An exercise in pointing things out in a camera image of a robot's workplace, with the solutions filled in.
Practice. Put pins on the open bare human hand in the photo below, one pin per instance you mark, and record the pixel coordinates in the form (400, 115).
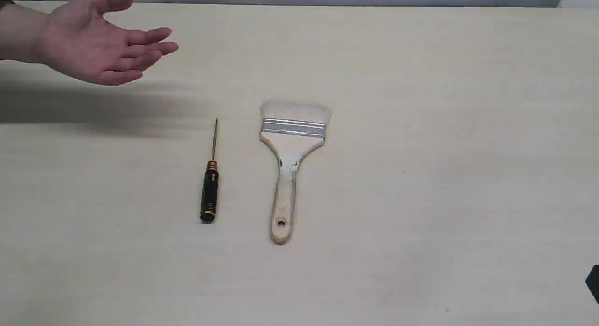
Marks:
(76, 40)

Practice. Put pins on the black gold precision screwdriver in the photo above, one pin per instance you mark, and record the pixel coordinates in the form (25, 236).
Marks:
(210, 185)

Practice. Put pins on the wide wooden paint brush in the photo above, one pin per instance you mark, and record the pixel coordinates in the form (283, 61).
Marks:
(292, 131)

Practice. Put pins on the bare human forearm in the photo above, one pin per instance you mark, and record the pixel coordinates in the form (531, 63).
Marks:
(20, 31)

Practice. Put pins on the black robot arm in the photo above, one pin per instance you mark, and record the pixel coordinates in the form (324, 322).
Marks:
(592, 282)

